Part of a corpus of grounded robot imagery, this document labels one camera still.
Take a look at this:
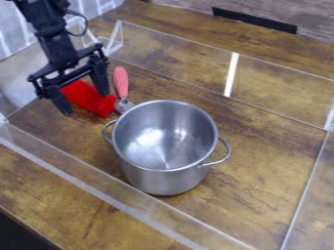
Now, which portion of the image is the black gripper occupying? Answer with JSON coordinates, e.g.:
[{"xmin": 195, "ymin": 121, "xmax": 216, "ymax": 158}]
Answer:
[{"xmin": 28, "ymin": 31, "xmax": 109, "ymax": 116}]

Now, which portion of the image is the silver steel pot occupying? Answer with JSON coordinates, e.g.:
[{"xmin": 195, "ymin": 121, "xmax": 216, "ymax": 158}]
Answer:
[{"xmin": 101, "ymin": 100, "xmax": 226, "ymax": 195}]

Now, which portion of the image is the red rectangular block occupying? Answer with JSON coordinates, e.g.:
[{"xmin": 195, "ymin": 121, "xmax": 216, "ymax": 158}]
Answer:
[{"xmin": 61, "ymin": 80, "xmax": 117, "ymax": 118}]

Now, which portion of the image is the spatula with pink handle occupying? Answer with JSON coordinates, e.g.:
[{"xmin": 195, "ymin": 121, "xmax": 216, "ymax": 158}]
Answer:
[{"xmin": 113, "ymin": 66, "xmax": 135, "ymax": 113}]

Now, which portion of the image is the black cable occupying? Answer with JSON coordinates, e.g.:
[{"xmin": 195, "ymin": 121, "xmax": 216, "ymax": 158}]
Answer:
[{"xmin": 64, "ymin": 9, "xmax": 89, "ymax": 38}]

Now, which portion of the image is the black strip on table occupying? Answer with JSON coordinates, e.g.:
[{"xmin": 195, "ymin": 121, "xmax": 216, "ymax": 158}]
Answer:
[{"xmin": 211, "ymin": 7, "xmax": 298, "ymax": 34}]

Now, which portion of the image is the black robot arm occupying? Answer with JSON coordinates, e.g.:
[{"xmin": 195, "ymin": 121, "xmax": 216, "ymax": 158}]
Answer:
[{"xmin": 8, "ymin": 0, "xmax": 109, "ymax": 116}]

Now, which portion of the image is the clear acrylic enclosure wall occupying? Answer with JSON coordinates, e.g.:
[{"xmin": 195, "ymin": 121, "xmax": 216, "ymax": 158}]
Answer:
[{"xmin": 0, "ymin": 21, "xmax": 334, "ymax": 250}]

